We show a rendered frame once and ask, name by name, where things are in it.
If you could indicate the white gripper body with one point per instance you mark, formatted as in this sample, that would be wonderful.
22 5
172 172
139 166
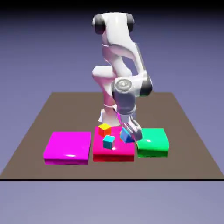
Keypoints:
134 130

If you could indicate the small blue cube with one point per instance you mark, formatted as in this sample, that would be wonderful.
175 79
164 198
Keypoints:
125 136

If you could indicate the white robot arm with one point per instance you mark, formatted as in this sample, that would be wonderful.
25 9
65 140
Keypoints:
120 45

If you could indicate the small cyan cube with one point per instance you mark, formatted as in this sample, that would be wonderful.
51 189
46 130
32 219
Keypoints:
108 142

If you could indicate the small yellow cube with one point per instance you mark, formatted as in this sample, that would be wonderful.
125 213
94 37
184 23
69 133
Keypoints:
104 128

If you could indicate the large green box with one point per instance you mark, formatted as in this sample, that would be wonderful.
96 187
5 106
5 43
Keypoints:
154 140

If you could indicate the large pink box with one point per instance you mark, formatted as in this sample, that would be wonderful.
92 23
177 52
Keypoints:
120 148

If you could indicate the large magenta box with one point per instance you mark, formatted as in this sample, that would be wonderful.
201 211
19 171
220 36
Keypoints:
68 147

